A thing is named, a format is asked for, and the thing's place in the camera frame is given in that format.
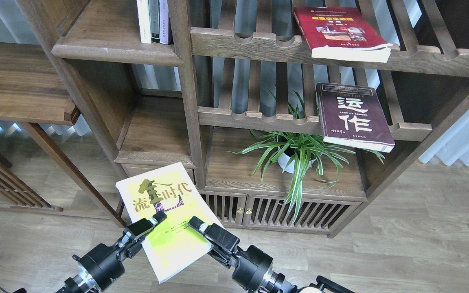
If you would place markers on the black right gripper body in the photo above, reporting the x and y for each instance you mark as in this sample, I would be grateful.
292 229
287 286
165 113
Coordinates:
252 267

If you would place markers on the dark wooden bookshelf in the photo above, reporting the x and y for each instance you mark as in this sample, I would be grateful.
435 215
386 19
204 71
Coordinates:
229 71

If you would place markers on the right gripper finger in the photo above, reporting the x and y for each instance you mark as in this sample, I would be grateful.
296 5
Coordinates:
198 225

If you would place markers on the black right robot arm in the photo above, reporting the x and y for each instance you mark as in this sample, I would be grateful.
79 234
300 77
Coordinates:
320 286

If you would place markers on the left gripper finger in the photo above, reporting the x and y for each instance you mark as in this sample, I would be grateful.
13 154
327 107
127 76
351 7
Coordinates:
158 218

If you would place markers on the white plant pot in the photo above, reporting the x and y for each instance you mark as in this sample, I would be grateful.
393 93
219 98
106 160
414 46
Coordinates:
291 160

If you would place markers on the dark green upright book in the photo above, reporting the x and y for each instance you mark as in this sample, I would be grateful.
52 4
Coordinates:
154 19

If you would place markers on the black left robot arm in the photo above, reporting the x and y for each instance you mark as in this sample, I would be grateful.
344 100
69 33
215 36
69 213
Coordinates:
102 266

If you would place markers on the dark brown book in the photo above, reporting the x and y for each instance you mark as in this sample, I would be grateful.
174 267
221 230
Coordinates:
352 115

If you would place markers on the green spider plant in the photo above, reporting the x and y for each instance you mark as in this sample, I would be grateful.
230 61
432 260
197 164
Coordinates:
323 151

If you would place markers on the yellow green book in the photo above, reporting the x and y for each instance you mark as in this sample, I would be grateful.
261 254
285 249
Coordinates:
173 245

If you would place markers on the white upright book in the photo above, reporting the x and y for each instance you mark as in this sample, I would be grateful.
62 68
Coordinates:
144 21

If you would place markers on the wooden side table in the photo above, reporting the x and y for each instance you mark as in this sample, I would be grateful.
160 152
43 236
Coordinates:
31 94

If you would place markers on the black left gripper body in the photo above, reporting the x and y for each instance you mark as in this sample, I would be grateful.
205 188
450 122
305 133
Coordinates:
102 265

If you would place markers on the red book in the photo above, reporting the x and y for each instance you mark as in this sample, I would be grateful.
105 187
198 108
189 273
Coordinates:
340 33

